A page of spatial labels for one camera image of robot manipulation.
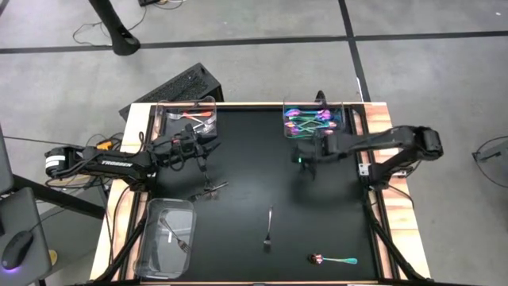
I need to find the grey side table top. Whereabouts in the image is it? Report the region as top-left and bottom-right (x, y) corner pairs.
(0, 186), (53, 286)

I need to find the black power strip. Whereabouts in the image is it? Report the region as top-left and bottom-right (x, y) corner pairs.
(137, 0), (187, 10)

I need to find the black frame beam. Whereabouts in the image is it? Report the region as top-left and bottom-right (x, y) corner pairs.
(11, 173), (106, 220)

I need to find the grey stand foot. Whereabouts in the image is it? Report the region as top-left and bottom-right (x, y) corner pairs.
(474, 142), (508, 163)

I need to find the black stand leg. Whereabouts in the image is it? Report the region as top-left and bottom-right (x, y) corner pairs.
(87, 0), (141, 56)

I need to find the clear plastic bin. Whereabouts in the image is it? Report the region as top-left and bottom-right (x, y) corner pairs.
(154, 96), (218, 145)
(282, 97), (346, 141)
(133, 197), (198, 280)

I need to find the black computer tower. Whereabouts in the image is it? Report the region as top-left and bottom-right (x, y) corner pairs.
(118, 62), (225, 122)

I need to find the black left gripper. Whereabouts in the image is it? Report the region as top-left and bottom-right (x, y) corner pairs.
(171, 123), (222, 189)

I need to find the black computer mouse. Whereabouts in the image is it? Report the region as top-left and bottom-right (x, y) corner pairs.
(1, 230), (35, 272)

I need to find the grey flat panel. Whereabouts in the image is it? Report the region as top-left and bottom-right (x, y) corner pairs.
(0, 125), (16, 196)

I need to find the thin black floor cable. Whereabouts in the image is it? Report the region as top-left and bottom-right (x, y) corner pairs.
(71, 6), (148, 48)

